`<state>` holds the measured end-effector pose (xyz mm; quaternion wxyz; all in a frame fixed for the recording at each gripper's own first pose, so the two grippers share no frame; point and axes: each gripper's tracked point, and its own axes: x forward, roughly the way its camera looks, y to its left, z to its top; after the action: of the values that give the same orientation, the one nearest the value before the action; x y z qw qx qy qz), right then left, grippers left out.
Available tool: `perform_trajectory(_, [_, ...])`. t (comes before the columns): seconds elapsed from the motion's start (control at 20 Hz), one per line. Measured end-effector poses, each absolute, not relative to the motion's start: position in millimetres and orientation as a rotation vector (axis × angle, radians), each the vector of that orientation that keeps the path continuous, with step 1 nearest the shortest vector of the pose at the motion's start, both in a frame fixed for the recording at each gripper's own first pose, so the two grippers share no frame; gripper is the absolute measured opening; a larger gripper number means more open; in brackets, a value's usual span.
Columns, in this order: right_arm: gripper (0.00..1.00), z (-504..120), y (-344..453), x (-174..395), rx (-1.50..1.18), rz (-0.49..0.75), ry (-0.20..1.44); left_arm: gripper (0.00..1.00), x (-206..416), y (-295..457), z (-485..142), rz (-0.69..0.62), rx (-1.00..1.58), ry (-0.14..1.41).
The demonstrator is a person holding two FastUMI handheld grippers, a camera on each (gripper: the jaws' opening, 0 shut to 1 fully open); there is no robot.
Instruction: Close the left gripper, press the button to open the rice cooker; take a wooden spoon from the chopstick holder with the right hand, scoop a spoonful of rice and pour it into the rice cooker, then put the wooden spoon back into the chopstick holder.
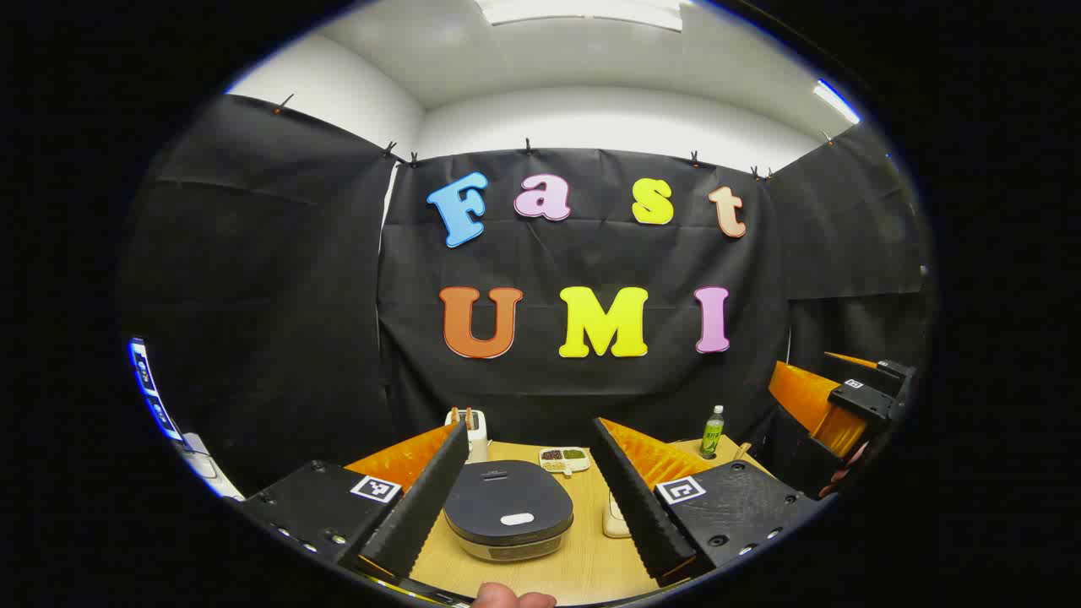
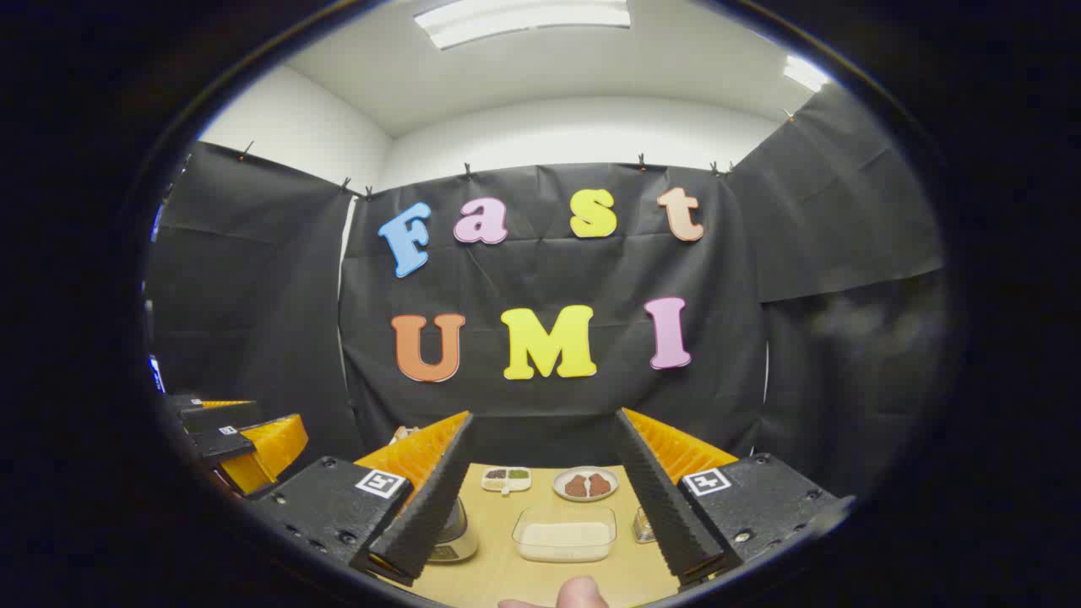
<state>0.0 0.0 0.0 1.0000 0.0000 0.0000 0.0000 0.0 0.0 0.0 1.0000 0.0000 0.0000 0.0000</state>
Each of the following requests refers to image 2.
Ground dark grey rice cooker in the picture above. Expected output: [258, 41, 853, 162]
[426, 497, 480, 564]

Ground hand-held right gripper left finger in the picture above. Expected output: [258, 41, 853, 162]
[249, 411, 475, 588]

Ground white divided grain dish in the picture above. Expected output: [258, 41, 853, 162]
[481, 467, 533, 494]

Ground ceiling light panel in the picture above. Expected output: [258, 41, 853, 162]
[414, 0, 632, 50]
[781, 55, 833, 92]

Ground white round plate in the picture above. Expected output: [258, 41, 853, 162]
[553, 466, 620, 503]

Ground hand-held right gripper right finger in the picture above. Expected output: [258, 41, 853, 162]
[610, 408, 845, 589]

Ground clear box of rice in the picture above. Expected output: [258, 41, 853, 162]
[512, 505, 617, 563]

